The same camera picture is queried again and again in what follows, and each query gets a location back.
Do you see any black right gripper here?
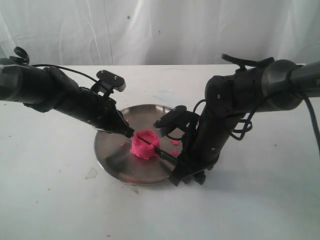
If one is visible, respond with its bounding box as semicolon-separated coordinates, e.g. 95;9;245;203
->
168;100;238;186

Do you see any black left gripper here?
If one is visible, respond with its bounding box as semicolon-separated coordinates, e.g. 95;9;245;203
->
72;87;133;138

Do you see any black handled tool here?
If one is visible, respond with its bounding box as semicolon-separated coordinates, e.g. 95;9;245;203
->
136;133;177;165

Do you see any pink play dough lump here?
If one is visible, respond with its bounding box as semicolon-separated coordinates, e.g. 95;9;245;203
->
130;129;160;157

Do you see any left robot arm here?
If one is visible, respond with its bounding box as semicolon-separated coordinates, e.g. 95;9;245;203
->
0;58;134;138

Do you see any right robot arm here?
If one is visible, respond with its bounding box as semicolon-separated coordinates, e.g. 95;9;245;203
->
168;60;320;185

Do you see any pink dough crumb right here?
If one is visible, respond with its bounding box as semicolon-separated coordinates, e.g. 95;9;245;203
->
170;139;180;146

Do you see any round steel plate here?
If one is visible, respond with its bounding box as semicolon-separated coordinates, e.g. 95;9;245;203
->
94;104;182;185

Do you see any clear tape scrap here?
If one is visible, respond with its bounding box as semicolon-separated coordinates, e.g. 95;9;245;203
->
84;167;98;180

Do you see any white backdrop curtain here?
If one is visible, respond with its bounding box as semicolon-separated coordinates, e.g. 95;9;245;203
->
0;0;320;65

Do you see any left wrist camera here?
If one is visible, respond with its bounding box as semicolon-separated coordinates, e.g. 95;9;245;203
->
96;70;126;94

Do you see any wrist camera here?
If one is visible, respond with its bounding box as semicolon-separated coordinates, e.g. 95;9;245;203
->
153;105;188;138
96;70;126;94

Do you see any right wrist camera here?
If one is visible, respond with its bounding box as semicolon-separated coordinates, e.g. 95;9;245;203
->
153;105;188;138

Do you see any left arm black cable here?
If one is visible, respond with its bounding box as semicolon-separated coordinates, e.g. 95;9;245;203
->
13;46;98;83

